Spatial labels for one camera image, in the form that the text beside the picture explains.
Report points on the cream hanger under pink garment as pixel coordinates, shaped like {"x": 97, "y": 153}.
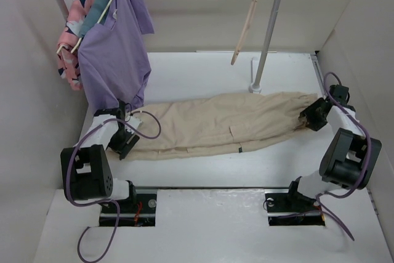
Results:
{"x": 63, "y": 48}

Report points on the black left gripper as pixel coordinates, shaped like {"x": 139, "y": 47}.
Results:
{"x": 122, "y": 147}

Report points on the pink floral garment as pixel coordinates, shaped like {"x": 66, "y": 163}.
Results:
{"x": 68, "y": 66}

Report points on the beige empty hanger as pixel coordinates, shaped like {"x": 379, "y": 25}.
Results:
{"x": 245, "y": 30}

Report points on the cream hanger under teal garment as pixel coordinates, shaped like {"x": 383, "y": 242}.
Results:
{"x": 77, "y": 44}

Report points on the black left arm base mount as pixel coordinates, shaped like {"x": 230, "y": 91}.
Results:
{"x": 142, "y": 213}

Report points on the beige trousers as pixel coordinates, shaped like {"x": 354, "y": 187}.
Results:
{"x": 226, "y": 123}

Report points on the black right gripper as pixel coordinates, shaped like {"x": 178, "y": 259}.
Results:
{"x": 314, "y": 124}

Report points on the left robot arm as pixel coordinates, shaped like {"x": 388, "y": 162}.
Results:
{"x": 86, "y": 172}

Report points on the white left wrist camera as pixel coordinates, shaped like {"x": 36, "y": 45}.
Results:
{"x": 133, "y": 121}

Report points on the teal garment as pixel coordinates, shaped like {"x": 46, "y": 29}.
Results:
{"x": 93, "y": 16}

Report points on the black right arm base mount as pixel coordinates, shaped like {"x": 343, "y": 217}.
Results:
{"x": 283, "y": 210}

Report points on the purple t-shirt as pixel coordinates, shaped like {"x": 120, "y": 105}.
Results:
{"x": 113, "y": 59}

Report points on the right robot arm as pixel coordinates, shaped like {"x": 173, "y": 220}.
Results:
{"x": 351, "y": 156}

